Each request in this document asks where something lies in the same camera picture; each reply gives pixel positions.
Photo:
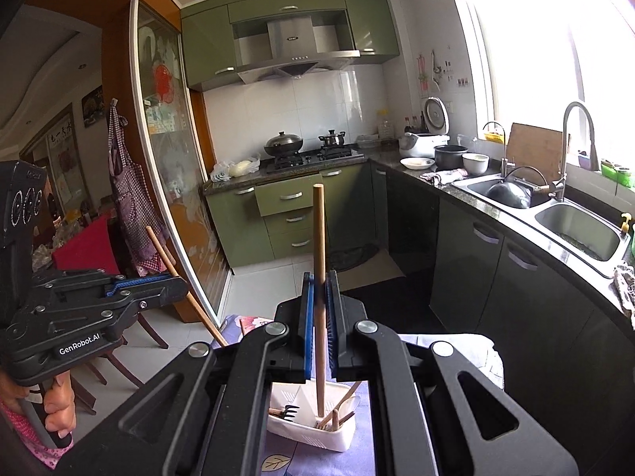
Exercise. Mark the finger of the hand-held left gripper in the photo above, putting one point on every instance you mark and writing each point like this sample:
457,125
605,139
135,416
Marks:
158,300
134,283

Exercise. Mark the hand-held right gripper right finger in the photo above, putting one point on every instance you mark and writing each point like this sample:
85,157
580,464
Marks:
332,329

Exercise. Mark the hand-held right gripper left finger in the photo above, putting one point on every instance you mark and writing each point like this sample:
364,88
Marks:
309,329

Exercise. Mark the brown wooden chopstick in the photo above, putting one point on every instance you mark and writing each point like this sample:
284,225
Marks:
345,399
198,307
320,238

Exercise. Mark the white plastic utensil holder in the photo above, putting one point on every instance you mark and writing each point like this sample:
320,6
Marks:
307,437

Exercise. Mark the person's left forearm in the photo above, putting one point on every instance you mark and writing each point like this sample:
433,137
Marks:
25,436

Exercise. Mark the person's left hand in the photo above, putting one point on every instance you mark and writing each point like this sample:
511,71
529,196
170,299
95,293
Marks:
60,406

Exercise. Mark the red chair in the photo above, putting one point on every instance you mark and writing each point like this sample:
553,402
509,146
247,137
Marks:
87,248

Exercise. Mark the dark floor mat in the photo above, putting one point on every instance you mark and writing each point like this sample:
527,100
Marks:
362,263

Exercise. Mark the checkered apron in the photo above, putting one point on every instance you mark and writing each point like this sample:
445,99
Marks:
131,198

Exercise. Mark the framed calligraphy picture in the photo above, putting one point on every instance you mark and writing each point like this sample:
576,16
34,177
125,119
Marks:
63,158

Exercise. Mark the green drawer cabinet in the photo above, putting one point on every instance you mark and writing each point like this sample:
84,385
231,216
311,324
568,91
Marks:
287,218

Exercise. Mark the frosted glass sliding door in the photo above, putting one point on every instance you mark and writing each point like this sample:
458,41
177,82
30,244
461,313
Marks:
168,158

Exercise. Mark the dark lower kitchen cabinets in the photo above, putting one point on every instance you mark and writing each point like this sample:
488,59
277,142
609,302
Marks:
471,282

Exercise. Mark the plastic bag with food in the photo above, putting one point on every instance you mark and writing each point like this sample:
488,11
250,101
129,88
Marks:
238,168

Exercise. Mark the black gas stove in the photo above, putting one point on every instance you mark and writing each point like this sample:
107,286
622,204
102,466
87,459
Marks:
317,157

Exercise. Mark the white plate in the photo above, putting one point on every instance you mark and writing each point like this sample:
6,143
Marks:
416,163

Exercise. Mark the black wok with lid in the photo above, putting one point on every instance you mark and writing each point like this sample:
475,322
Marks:
284,145

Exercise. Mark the crumpled dish cloth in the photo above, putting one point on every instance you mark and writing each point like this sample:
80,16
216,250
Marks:
444,177

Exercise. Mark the small black lidded pot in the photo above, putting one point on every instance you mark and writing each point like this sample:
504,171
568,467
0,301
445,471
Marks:
332,139

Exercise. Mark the white rice cooker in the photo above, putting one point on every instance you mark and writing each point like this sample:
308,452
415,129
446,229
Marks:
421,141

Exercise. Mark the black inner cooking pot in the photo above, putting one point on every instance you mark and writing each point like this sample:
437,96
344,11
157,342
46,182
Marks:
450,157

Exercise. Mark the clear oil bottle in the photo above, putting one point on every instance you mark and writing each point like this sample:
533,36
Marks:
385,124

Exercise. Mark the white bowl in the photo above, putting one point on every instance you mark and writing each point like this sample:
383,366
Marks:
475,163

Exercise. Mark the small steel faucet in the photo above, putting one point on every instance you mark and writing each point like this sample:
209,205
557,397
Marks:
505,163

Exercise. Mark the green upper kitchen cabinets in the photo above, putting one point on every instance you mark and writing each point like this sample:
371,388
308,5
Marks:
208,44

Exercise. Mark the yellow container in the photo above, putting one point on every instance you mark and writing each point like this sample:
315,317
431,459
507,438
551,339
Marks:
493,136

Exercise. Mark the steel double sink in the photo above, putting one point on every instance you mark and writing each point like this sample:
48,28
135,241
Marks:
580,238

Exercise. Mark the brown cutting board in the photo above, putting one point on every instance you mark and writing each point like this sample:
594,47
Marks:
536,151

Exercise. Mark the steel range hood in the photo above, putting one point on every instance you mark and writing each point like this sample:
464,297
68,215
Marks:
292,54

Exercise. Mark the tall steel faucet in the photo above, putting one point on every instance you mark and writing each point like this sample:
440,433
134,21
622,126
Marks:
565,158

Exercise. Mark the grey rag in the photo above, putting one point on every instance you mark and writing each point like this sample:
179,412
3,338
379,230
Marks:
625,292

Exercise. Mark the blue plastic basin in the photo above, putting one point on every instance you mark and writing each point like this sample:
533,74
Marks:
589,161

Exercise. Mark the yellow soap pump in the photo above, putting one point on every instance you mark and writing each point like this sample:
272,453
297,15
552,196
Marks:
626,223

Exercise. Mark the green plastic container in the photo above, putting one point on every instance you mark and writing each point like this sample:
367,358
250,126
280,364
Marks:
617,173

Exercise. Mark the kitchen window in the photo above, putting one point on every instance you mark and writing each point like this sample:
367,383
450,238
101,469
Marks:
545,34

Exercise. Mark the dark wall poster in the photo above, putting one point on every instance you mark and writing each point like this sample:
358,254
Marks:
93,106

